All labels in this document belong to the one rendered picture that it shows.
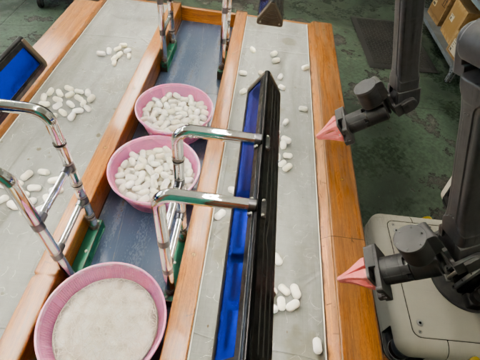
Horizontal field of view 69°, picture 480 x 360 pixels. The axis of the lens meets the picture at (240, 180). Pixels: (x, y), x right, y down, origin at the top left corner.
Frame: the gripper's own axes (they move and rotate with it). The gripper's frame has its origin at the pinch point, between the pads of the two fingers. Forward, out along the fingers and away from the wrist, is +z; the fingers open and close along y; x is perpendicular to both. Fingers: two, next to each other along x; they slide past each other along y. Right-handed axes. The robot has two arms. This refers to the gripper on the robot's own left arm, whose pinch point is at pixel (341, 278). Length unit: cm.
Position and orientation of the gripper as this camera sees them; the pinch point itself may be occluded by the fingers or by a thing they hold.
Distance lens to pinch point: 83.3
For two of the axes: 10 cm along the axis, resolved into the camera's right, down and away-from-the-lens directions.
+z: -8.0, 3.2, 5.0
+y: -0.9, 7.6, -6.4
